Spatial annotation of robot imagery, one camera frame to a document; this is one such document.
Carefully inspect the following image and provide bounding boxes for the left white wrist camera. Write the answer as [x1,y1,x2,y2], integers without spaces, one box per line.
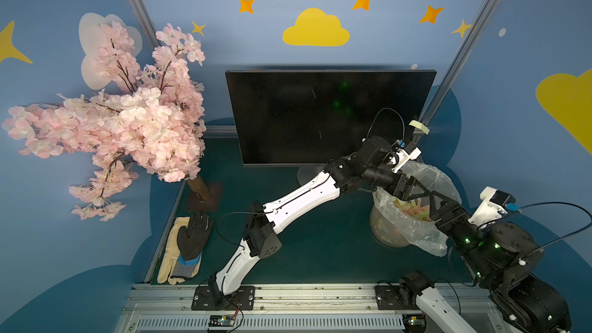
[390,140,421,171]

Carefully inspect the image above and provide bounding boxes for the bin with clear plastic bag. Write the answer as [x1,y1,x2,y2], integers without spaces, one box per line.
[369,161,448,257]

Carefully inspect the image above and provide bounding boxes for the green sticky note monitor edge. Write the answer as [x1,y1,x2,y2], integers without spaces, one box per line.
[409,120,430,135]

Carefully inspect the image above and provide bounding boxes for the pink cherry blossom tree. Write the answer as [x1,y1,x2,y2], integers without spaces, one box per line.
[2,22,206,221]

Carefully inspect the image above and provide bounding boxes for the left small circuit board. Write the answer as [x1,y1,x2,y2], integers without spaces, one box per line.
[208,314,237,329]

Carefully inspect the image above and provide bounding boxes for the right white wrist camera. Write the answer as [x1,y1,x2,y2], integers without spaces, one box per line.
[468,187,519,226]

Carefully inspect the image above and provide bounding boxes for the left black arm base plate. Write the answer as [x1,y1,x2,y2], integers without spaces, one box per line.
[191,285,256,311]

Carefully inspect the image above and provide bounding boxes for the right small circuit board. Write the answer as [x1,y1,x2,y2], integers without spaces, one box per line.
[402,314,427,333]

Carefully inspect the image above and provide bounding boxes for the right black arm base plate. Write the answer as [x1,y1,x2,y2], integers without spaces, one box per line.
[375,285,417,311]

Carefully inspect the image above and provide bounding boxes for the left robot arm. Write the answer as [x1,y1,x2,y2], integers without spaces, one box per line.
[208,137,458,303]

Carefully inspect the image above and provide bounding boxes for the brown tree trunk base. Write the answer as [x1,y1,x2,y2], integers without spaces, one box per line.
[186,176,224,212]

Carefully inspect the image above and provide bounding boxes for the black and beige work gloves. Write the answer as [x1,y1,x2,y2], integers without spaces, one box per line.
[157,212,214,285]

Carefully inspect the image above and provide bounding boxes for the round grey monitor stand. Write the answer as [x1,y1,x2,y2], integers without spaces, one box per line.
[297,165,324,186]

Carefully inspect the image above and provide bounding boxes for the small circuit board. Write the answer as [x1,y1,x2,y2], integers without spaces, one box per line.
[208,314,237,329]
[402,314,427,333]

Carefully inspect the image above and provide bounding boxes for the black computer monitor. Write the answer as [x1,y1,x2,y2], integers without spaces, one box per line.
[225,69,436,167]

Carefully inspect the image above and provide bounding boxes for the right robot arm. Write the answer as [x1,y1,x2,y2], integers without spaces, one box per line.
[430,200,572,332]

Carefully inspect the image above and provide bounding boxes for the right aluminium frame post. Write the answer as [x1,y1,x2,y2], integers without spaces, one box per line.
[420,0,503,126]

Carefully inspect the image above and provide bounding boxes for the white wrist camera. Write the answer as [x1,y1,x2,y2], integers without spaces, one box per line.
[468,187,519,226]
[390,140,421,171]

